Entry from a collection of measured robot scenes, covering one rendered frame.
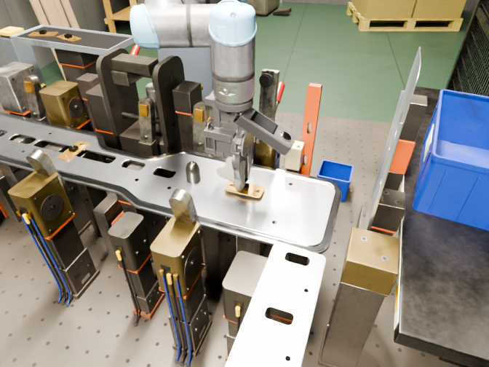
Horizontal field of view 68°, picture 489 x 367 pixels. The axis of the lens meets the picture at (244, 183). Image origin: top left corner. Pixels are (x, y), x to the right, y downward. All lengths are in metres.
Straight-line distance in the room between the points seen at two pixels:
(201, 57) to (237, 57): 0.75
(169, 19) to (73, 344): 0.74
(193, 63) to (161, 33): 0.67
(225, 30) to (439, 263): 0.52
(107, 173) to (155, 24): 0.37
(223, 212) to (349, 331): 0.34
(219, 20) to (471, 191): 0.52
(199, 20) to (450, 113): 0.62
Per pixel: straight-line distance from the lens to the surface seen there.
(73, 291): 1.06
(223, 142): 0.71
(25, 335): 1.06
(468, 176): 0.74
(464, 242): 0.76
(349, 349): 0.83
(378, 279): 0.64
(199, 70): 1.38
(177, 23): 0.71
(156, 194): 0.82
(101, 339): 0.98
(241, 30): 0.61
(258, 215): 0.75
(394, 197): 0.72
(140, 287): 0.89
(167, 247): 0.64
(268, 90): 0.84
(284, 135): 0.69
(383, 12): 5.73
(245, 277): 0.67
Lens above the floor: 1.52
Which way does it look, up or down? 39 degrees down
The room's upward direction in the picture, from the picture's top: straight up
